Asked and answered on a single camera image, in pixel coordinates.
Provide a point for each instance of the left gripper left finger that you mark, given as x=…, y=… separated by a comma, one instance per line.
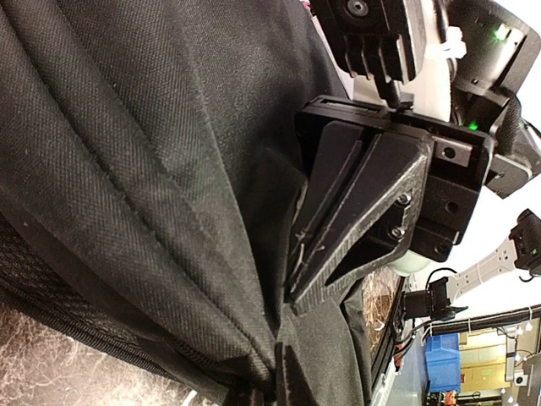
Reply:
x=246, y=396

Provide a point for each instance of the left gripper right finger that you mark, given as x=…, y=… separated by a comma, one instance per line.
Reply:
x=295, y=367

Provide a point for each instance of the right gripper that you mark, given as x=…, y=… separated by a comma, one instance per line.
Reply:
x=382, y=183

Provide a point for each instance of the black student bag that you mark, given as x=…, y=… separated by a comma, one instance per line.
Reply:
x=150, y=175

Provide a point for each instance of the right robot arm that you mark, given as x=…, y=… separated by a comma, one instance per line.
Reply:
x=500, y=52

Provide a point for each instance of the right pale green bowl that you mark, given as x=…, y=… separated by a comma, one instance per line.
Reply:
x=409, y=263

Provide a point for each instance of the blue plastic bin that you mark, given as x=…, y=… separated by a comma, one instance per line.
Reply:
x=443, y=360

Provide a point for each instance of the black front rail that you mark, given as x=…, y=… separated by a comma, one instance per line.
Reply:
x=392, y=331

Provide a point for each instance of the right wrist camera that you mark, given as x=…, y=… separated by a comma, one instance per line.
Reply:
x=400, y=54

